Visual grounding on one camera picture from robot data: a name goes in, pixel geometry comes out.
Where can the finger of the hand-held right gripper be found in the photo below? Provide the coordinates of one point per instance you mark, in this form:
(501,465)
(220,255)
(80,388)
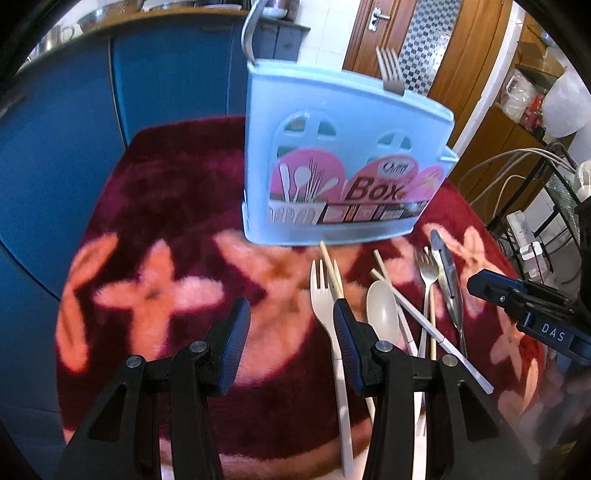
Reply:
(489,286)

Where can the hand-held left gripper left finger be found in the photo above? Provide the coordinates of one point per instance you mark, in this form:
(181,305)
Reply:
(234,344)

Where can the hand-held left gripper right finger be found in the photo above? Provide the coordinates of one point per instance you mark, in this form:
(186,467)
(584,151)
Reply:
(344,344)

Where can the white plastic fork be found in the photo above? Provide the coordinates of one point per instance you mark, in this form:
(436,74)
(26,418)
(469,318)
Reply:
(323,304)

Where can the white plastic spoon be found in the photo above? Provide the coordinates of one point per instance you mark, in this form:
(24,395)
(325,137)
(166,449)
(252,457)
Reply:
(382,309)

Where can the wooden chopstick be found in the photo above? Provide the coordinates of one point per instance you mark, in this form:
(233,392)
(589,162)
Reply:
(337,281)
(433,332)
(328,263)

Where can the silver metal fork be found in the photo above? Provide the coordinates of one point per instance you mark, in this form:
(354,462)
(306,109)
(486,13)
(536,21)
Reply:
(427,272)

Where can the light blue utensil holder box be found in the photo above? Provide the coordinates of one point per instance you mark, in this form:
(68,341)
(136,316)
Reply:
(346,120)

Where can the wooden side cabinet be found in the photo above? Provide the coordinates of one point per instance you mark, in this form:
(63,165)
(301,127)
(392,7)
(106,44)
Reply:
(498,147)

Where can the red floral blanket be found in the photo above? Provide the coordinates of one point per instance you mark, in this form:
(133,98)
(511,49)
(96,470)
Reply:
(184,194)

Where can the clear plastic bag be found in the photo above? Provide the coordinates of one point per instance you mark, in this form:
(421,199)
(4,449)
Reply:
(519,94)

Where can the white plastic bag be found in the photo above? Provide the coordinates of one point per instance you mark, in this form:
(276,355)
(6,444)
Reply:
(568,106)

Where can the wooden door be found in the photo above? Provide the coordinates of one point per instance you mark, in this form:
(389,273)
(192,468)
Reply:
(466,69)

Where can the dark metal fork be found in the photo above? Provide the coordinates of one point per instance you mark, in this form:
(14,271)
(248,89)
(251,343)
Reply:
(390,69)

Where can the blue kitchen cabinet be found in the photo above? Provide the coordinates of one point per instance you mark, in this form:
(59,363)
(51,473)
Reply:
(60,138)

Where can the dark small drawer unit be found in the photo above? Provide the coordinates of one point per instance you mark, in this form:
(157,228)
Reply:
(281,39)

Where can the metal cup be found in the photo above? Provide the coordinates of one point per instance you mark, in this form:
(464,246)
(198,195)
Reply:
(62,34)

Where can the metal colander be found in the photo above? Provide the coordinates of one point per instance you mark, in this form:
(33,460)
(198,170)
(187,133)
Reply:
(113,9)

